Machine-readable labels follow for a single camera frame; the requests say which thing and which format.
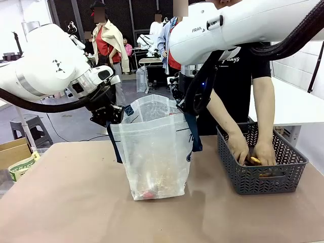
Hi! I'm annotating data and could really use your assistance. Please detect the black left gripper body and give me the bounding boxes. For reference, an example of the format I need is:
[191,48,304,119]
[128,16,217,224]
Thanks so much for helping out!
[85,87,115,128]

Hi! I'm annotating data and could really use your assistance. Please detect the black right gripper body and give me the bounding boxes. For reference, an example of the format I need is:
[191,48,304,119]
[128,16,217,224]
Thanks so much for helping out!
[176,71,204,112]

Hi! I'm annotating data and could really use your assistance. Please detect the translucent shopping bag navy handles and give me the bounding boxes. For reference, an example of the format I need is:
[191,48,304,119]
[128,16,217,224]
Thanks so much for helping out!
[106,94,204,201]

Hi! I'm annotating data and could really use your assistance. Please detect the grey plastic woven-pattern basket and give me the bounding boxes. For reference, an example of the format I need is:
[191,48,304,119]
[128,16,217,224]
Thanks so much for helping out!
[216,121,310,195]

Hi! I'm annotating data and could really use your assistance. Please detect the person's left forearm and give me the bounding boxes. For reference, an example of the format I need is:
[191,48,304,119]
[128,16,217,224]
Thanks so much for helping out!
[252,76,276,145]

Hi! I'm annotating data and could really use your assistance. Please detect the person's right forearm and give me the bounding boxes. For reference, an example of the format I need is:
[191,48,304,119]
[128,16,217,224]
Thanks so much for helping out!
[206,88,248,144]

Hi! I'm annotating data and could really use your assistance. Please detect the person's right hand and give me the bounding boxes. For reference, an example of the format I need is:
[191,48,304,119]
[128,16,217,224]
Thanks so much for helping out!
[226,133,251,166]

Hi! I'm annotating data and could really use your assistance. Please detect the person's left hand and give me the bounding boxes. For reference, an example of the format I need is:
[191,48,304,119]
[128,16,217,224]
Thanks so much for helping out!
[252,140,277,167]

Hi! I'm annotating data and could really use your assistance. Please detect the clear plastic container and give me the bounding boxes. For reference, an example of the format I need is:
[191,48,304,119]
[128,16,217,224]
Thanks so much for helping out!
[136,66,149,94]

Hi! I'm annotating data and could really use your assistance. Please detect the mannequin with blue shirt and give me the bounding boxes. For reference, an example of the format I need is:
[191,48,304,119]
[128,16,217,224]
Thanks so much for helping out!
[156,16,182,76]

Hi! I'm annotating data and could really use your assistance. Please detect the person in black T-shirt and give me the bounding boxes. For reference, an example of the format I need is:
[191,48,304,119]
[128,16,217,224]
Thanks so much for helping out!
[196,42,273,137]

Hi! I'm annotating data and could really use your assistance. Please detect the background person in pink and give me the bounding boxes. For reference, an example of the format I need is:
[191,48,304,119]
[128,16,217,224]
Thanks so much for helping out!
[122,36,133,64]

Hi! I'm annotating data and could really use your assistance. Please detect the background person in white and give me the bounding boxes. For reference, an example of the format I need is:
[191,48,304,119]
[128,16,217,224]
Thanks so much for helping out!
[149,13,165,36]

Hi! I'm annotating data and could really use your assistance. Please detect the mannequin with beige jacket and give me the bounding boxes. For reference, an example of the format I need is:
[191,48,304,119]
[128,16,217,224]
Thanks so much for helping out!
[90,0,133,107]

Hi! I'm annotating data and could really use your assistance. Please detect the grey plastic stool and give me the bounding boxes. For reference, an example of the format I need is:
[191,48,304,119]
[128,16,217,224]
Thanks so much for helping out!
[9,114,54,149]

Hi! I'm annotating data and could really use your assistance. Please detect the background person in dark top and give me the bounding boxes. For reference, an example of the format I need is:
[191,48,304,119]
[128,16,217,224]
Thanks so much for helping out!
[83,31,95,55]

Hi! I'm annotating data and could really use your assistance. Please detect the white table with pole leg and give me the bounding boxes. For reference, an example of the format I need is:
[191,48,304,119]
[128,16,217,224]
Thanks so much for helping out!
[0,97,38,153]

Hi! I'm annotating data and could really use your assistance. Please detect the green and white paper pack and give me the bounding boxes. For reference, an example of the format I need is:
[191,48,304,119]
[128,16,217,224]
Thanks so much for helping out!
[8,151,42,183]

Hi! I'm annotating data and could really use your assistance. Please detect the cardboard box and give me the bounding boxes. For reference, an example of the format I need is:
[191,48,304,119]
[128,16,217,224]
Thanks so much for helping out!
[0,137,33,171]

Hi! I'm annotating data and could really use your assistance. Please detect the white side table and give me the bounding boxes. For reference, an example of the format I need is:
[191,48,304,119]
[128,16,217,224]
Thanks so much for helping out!
[249,76,324,152]

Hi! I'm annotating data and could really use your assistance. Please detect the black tripod with clamp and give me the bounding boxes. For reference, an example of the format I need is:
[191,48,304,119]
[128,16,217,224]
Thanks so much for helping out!
[11,31,24,56]

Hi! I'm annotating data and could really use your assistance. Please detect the black slanted tripod leg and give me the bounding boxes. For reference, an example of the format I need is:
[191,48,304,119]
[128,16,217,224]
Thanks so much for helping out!
[307,41,324,94]

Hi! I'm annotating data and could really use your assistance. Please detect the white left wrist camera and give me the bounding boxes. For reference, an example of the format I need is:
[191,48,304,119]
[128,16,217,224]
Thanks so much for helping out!
[108,74,122,86]

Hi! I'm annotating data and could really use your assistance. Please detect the black left arm cable sleeve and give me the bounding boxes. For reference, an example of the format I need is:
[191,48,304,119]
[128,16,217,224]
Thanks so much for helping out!
[0,85,111,114]

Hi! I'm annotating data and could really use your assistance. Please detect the black arm cable sleeve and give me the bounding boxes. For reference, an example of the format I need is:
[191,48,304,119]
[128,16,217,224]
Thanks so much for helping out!
[0,85,111,114]
[184,0,324,116]

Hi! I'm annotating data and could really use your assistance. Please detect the black right arm cable sleeve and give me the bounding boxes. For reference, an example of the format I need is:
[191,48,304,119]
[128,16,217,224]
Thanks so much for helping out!
[184,0,324,116]

